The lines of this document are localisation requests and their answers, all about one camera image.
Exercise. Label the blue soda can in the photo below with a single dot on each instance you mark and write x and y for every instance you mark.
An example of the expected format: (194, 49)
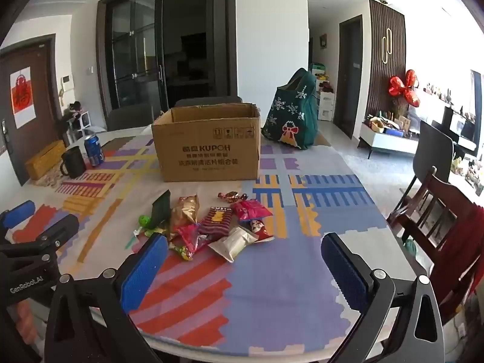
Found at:
(93, 151)

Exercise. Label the white wall intercom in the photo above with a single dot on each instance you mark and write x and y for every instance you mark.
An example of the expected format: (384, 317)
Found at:
(68, 82)

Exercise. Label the gold snack packet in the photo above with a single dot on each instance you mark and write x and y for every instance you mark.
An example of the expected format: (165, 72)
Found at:
(185, 211)

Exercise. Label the dark grey shell chair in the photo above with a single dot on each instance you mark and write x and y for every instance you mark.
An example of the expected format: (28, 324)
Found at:
(435, 151)

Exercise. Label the red and white snack packet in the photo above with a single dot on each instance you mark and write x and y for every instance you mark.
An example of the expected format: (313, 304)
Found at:
(261, 230)

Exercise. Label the beige snack packet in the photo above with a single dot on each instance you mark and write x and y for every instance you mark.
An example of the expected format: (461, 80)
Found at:
(232, 242)

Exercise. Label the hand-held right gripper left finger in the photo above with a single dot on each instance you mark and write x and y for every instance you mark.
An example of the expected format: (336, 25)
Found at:
(145, 272)

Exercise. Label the grey upholstered chair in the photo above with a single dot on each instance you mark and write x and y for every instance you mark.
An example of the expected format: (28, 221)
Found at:
(128, 117)
(208, 101)

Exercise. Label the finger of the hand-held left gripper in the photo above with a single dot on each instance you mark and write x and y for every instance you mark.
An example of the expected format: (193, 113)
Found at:
(19, 212)
(56, 230)

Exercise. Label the dark green snack packet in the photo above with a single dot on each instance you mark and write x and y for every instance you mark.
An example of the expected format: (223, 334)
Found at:
(160, 210)

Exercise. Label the green printed fabric bag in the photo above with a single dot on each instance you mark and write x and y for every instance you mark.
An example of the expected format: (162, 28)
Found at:
(291, 117)

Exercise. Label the white low cabinet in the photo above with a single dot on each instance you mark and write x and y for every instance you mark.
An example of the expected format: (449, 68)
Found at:
(385, 141)

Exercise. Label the foil wrapped candy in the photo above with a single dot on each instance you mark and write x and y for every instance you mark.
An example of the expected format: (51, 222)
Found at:
(231, 196)

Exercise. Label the dark striped snack packet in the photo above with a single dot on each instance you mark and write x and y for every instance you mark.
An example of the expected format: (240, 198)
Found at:
(215, 221)

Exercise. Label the brown cardboard box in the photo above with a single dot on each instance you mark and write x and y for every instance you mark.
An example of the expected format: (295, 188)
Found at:
(208, 151)

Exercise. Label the dark brown entry door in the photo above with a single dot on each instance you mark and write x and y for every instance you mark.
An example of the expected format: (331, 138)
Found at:
(41, 83)

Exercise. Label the yellow green wrapped lollipop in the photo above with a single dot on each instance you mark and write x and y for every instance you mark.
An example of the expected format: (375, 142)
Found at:
(181, 252)

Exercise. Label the dark interior door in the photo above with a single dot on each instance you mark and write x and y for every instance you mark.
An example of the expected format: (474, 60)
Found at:
(349, 83)

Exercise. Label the magenta snack packet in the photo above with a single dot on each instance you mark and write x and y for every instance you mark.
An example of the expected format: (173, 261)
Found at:
(193, 236)

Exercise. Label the pink snack packet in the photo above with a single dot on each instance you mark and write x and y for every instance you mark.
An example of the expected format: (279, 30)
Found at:
(249, 208)

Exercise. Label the brown wooden chair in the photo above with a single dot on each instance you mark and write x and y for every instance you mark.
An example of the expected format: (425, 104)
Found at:
(423, 211)

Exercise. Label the red foil balloon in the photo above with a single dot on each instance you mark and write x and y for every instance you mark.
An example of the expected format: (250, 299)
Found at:
(406, 87)

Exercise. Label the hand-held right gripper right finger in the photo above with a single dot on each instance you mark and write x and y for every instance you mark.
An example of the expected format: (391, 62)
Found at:
(344, 272)

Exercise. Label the white drawer cabinet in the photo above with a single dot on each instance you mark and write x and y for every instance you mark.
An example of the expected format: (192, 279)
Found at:
(326, 106)

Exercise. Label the red paper door poster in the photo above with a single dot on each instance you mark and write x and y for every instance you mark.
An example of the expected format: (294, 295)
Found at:
(22, 94)

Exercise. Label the yellow wooden box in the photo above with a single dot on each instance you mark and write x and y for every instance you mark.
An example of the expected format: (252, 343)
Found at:
(43, 162)

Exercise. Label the red cloth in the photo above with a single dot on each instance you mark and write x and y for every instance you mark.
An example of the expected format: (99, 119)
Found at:
(461, 257)

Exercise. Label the white shoe rack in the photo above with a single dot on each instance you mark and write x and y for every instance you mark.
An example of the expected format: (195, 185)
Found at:
(79, 124)

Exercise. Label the black mug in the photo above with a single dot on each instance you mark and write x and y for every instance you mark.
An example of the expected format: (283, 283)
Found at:
(73, 162)

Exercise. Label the black framed glass door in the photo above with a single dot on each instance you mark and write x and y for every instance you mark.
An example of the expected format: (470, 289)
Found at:
(140, 45)

